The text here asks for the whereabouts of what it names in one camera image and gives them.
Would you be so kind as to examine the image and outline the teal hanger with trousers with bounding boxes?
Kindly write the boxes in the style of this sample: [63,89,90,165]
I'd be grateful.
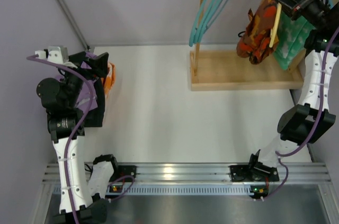
[195,0,239,44]

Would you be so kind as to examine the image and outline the aluminium mounting rail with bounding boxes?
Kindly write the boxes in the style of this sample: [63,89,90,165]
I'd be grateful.
[43,162,332,183]

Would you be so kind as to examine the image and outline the wooden clothes rack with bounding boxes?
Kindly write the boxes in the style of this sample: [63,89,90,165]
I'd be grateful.
[190,0,305,91]

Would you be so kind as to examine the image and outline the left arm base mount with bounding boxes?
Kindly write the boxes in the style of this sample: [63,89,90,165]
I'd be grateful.
[109,165,137,182]

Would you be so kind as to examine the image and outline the orange camouflage trousers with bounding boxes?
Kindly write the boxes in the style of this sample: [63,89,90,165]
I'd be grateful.
[236,0,279,65]

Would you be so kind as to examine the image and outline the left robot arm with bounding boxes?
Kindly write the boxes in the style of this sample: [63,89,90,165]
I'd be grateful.
[30,50,119,223]

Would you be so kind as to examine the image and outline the green trousers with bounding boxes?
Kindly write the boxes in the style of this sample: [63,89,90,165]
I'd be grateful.
[273,11,314,70]

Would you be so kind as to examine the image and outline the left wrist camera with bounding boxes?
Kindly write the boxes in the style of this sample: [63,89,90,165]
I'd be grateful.
[34,46,69,65]

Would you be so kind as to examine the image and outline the orange white garment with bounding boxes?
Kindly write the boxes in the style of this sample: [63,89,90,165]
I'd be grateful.
[102,62,116,99]

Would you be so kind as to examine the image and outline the yellow hanger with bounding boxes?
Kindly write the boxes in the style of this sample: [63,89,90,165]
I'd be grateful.
[269,3,282,48]

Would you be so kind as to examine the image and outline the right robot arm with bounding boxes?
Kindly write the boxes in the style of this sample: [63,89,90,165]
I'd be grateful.
[245,0,338,181]

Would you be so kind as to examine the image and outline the black trousers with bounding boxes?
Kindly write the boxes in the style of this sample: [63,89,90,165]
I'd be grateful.
[84,79,105,128]

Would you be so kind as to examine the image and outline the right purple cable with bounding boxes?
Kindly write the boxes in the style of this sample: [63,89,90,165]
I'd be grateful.
[261,26,339,201]

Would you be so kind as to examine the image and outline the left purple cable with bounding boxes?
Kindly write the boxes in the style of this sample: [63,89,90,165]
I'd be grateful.
[26,55,135,224]

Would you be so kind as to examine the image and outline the purple cable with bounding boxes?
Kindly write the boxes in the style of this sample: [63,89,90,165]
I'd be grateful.
[261,26,339,201]
[26,55,135,224]

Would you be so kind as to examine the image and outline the grey slotted cable duct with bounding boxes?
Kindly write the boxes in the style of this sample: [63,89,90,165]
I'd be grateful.
[52,183,268,196]

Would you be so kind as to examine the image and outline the purple trousers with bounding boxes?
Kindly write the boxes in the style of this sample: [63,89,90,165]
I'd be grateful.
[69,52,97,112]

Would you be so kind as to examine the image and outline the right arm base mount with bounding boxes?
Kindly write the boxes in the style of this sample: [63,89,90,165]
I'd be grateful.
[230,164,280,182]

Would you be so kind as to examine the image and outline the aluminium corner frame post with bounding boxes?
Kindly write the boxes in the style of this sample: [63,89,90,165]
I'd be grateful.
[55,0,90,50]

